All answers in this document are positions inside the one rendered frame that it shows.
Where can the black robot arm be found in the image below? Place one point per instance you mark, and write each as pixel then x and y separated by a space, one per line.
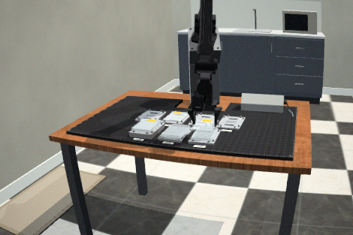
pixel 205 65

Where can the white control panel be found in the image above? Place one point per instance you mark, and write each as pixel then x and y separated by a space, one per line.
pixel 263 103

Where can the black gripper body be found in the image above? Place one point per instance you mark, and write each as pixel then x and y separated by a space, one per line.
pixel 212 107

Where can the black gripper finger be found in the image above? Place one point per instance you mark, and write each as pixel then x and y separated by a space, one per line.
pixel 192 114
pixel 216 115

